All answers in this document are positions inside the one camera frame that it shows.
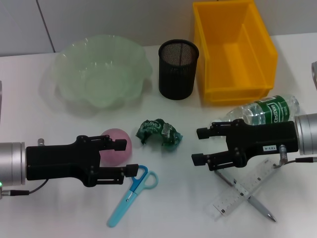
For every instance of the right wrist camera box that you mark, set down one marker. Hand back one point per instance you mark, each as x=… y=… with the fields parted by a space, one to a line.
x=314 y=74

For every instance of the silver ballpoint pen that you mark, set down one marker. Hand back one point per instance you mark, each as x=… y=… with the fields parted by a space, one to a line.
x=260 y=207

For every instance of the blue scissors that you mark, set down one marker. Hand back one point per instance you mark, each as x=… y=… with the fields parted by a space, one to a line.
x=123 y=203

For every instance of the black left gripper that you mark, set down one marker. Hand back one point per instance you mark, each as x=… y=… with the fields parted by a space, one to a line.
x=54 y=163

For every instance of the transparent plastic ruler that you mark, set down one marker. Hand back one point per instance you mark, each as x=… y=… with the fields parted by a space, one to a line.
x=232 y=200

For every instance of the yellow plastic bin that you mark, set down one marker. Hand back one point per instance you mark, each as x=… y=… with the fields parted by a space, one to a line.
x=235 y=62

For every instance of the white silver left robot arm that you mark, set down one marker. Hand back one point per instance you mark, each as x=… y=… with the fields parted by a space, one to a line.
x=12 y=161

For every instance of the black mesh pen holder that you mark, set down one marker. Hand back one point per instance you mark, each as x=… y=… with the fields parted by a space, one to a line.
x=177 y=79

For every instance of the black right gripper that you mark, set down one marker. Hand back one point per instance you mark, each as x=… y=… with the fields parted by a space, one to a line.
x=262 y=136

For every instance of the pink peach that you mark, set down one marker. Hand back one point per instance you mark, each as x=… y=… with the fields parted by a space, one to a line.
x=116 y=157

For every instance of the green plastic wrapper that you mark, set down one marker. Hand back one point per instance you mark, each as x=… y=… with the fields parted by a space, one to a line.
x=158 y=134

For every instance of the green glass fruit plate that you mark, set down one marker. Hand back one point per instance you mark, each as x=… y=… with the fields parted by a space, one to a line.
x=99 y=74

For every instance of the clear water bottle green label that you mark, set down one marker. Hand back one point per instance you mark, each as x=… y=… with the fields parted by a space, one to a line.
x=272 y=110

